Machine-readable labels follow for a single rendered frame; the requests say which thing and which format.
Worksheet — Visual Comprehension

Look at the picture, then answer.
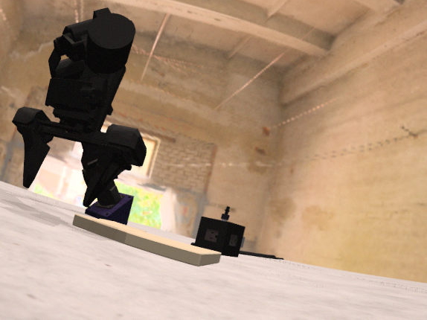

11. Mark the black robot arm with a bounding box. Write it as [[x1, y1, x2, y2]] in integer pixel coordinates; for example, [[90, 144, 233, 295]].
[[45, 7, 136, 209]]

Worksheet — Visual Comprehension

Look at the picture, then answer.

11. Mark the tan flat wooden plank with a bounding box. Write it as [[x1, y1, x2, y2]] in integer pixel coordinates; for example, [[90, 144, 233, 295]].
[[72, 214, 221, 266]]

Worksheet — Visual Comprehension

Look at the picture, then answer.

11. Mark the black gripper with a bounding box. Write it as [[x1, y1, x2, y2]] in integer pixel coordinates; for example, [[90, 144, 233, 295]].
[[12, 87, 147, 207]]

